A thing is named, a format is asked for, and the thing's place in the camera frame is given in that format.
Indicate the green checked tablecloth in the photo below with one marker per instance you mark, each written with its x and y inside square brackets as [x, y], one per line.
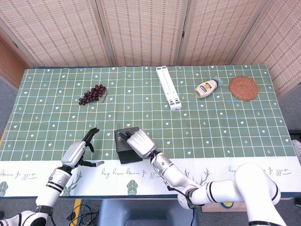
[58, 117]

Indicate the brown wooden door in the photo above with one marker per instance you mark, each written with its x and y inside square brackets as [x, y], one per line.
[9, 66]

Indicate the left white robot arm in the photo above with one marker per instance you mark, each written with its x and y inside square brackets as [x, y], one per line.
[51, 186]

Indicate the cream mayonnaise squeeze bottle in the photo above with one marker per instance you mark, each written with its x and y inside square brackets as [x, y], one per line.
[207, 88]

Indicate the woven bamboo folding screen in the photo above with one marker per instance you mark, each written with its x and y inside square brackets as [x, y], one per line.
[141, 30]

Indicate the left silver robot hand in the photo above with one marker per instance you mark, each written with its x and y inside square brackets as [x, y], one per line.
[75, 153]

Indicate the dark red grape bunch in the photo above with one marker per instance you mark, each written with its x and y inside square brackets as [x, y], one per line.
[92, 94]

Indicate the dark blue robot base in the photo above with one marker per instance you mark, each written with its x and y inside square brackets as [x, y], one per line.
[148, 212]

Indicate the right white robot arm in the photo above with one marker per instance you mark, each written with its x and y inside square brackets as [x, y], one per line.
[211, 188]

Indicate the white folding stand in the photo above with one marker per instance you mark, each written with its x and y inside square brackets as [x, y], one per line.
[167, 82]

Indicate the round brown woven coaster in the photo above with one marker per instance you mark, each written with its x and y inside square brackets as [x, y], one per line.
[244, 88]

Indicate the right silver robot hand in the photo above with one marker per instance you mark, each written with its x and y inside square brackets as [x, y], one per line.
[141, 143]

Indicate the black folding box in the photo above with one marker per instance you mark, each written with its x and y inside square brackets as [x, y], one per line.
[124, 146]

